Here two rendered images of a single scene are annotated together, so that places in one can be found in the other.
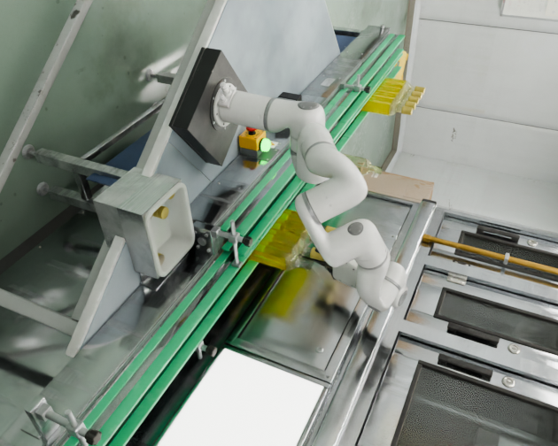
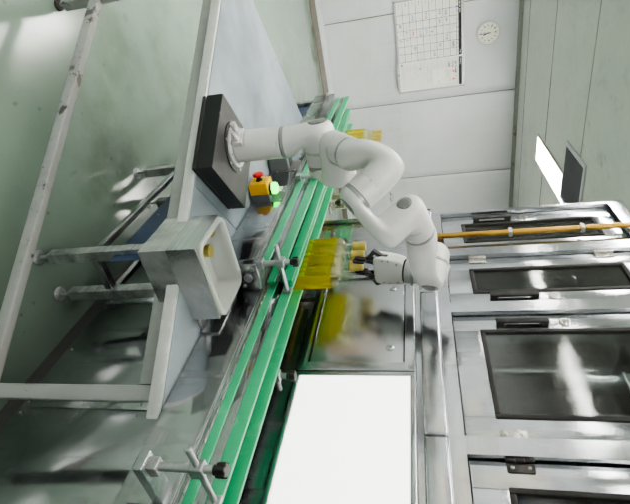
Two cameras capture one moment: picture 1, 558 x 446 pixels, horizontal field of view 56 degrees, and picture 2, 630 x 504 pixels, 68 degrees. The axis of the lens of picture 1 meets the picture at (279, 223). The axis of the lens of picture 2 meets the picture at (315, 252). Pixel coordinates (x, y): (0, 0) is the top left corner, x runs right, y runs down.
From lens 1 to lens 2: 36 cm
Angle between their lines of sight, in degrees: 12
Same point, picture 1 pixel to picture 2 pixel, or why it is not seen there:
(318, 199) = (363, 183)
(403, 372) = (472, 343)
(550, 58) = (447, 117)
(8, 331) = (64, 434)
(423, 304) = (460, 287)
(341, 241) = (395, 217)
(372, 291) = (429, 266)
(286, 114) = (300, 133)
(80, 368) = (169, 424)
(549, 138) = (466, 180)
